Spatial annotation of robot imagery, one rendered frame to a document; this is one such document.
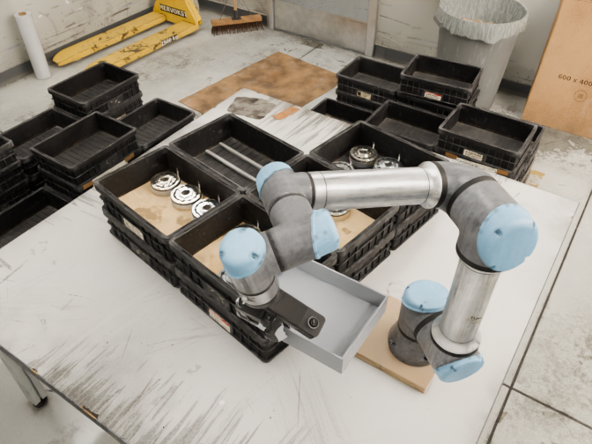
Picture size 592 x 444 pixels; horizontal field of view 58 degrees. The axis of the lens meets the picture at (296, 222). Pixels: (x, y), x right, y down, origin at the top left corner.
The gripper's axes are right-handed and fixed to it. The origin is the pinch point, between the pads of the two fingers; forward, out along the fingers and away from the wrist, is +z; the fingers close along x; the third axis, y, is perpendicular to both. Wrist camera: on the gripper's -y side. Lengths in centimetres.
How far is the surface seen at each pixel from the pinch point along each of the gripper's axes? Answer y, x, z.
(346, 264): 6, -36, 36
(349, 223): 14, -53, 42
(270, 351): 13.8, -2.9, 36.4
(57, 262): 95, 2, 39
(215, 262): 41, -18, 31
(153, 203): 76, -30, 35
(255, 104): 94, -111, 72
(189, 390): 27.6, 16.5, 34.3
